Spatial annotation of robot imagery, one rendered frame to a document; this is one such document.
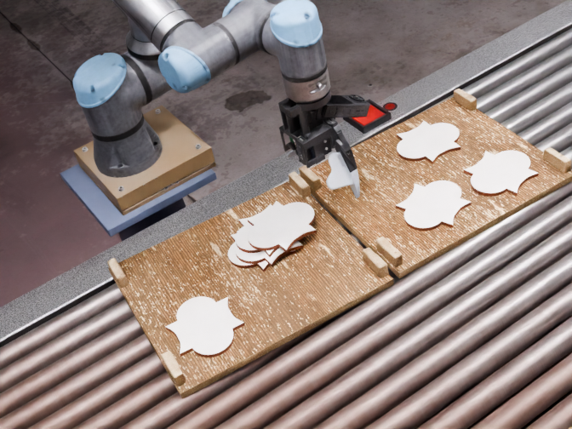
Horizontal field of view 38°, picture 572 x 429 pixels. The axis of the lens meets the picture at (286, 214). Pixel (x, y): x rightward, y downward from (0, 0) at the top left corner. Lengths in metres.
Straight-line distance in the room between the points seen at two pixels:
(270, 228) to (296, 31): 0.41
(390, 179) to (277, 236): 0.27
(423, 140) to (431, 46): 2.13
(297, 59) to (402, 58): 2.47
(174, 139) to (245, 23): 0.59
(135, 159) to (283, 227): 0.43
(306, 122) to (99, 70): 0.54
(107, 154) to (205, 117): 1.81
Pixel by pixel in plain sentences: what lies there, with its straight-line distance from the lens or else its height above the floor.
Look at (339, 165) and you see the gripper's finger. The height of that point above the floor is 1.10.
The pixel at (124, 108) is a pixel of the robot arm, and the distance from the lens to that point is 1.75.
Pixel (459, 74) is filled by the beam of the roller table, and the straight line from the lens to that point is 1.95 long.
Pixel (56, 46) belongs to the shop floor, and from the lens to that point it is 4.48.
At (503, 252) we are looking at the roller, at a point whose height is 0.92.
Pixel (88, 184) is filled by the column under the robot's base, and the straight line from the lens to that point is 1.92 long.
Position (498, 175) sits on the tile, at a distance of 1.62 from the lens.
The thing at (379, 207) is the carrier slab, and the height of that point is 0.94.
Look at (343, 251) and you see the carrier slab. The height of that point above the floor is 0.94.
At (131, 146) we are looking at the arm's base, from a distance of 1.79.
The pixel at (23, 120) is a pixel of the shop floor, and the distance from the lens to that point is 3.97.
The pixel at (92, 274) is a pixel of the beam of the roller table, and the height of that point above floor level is 0.92.
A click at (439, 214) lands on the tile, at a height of 0.94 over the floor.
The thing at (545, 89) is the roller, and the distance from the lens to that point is 1.90.
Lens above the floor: 1.99
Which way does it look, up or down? 41 degrees down
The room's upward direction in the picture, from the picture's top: 12 degrees counter-clockwise
